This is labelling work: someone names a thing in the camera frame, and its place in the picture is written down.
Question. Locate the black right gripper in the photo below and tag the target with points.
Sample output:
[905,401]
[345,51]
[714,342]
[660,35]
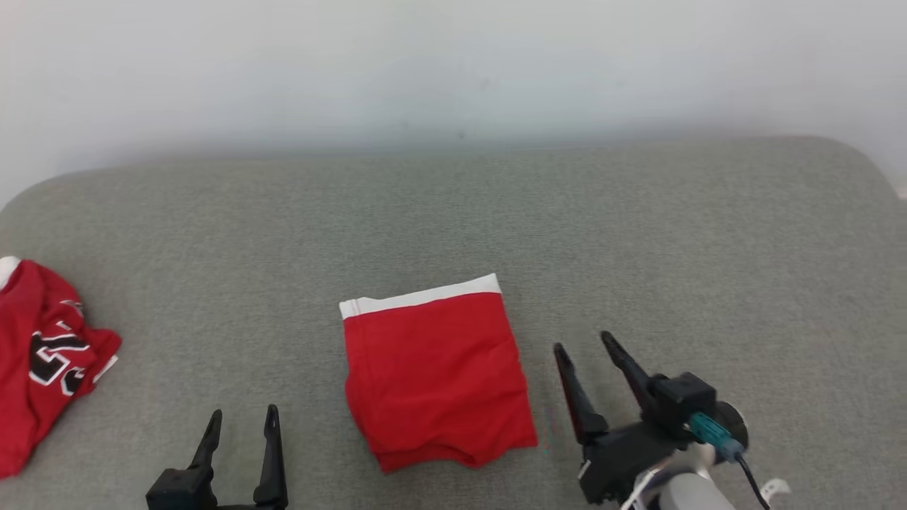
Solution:
[620,457]

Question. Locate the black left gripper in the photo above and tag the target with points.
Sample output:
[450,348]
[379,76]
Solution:
[248,506]

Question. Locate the red shorts white waistband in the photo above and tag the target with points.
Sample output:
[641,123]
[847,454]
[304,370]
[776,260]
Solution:
[436,375]

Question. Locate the red jersey black white print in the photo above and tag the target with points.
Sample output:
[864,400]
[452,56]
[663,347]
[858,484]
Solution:
[35,368]

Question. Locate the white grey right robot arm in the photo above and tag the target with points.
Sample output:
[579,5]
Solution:
[691,492]

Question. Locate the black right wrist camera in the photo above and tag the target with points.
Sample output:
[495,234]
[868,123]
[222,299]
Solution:
[684,397]

